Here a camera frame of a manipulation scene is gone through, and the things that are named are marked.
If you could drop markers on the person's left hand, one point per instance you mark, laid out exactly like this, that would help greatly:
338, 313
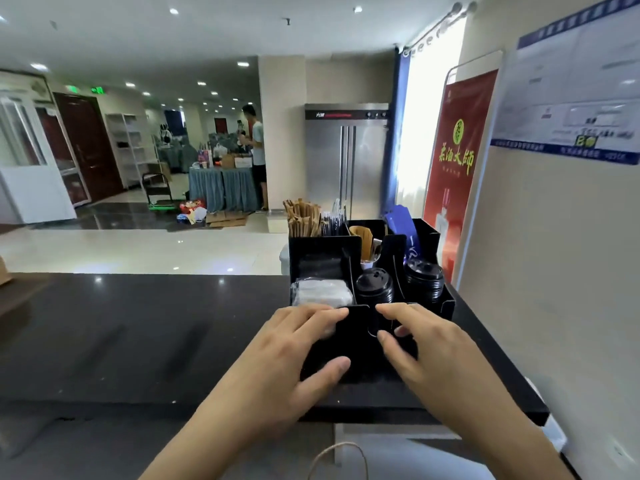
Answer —
275, 380

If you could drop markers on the person's right hand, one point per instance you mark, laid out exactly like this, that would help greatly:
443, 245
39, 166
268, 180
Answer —
445, 375

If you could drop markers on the plastic wrapped white pack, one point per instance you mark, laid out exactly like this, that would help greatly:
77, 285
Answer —
322, 292

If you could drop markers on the white box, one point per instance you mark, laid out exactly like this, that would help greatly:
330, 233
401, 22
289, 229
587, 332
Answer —
284, 260

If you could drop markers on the black acrylic organizer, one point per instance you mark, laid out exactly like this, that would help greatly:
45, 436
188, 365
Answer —
320, 255

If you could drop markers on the tan paper sleeve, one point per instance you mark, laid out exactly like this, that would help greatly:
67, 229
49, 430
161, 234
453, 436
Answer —
362, 243

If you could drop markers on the bundle of brown wrapped sticks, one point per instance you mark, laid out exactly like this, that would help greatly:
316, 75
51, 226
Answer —
302, 220

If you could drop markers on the blue skirted table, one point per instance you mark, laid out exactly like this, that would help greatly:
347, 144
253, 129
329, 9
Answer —
225, 190

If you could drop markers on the red banner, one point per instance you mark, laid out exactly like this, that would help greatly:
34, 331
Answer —
460, 165

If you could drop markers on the black trolley cart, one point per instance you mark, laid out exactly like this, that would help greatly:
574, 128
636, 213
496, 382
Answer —
157, 190

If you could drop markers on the stainless steel refrigerator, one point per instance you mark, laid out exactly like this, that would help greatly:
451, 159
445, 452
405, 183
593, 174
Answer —
345, 165

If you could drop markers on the blue window curtain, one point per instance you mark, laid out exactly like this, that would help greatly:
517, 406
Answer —
394, 135

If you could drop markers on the white window curtain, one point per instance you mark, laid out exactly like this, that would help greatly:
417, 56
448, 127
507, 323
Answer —
428, 115

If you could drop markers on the white shelving unit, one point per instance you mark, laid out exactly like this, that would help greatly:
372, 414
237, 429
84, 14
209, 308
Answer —
130, 150

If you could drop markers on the dark brown door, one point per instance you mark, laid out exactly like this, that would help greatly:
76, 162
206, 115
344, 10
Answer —
90, 145

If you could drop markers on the white door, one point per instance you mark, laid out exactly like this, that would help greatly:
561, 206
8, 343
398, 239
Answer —
35, 175

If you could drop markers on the green exit sign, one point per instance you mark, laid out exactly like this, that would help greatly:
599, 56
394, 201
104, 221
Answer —
97, 90

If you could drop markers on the white wall poster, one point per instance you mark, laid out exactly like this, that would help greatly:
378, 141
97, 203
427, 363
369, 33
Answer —
575, 85

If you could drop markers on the framed wall picture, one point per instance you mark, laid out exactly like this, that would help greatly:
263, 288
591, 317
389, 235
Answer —
25, 87

